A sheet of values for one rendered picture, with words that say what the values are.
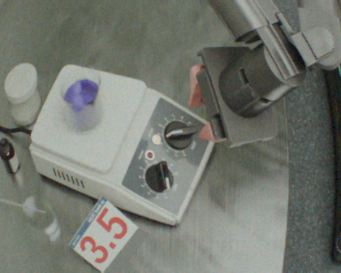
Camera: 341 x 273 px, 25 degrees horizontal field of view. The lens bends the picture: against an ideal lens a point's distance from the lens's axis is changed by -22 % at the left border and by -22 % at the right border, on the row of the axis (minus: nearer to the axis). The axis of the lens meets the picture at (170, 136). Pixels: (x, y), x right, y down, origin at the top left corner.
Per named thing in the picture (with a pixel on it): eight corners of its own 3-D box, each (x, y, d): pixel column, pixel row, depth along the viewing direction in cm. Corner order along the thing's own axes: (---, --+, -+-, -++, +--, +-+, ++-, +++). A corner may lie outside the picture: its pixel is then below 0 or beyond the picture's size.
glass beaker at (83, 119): (58, 115, 104) (51, 80, 97) (92, 90, 105) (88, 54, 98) (81, 151, 101) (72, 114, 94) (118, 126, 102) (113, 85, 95)
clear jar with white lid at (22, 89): (48, 113, 114) (41, 81, 107) (19, 135, 112) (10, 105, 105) (34, 84, 116) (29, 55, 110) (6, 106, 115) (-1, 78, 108)
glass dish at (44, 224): (34, 195, 108) (31, 188, 106) (64, 215, 106) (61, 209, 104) (20, 223, 105) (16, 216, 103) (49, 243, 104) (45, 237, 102)
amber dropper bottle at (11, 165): (6, 175, 109) (-4, 151, 103) (2, 158, 111) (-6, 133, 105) (20, 171, 109) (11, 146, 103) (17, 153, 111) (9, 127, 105)
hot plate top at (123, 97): (150, 86, 105) (149, 82, 104) (110, 176, 100) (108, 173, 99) (65, 66, 108) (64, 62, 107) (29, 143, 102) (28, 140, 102)
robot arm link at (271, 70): (287, 89, 79) (317, 75, 82) (252, 28, 80) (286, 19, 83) (256, 111, 85) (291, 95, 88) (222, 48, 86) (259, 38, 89)
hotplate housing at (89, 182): (218, 138, 111) (217, 101, 104) (178, 231, 105) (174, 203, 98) (58, 90, 115) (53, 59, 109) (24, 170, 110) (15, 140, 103)
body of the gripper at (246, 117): (222, 150, 90) (257, 126, 84) (192, 53, 92) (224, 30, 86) (271, 140, 93) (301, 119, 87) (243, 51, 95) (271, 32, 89)
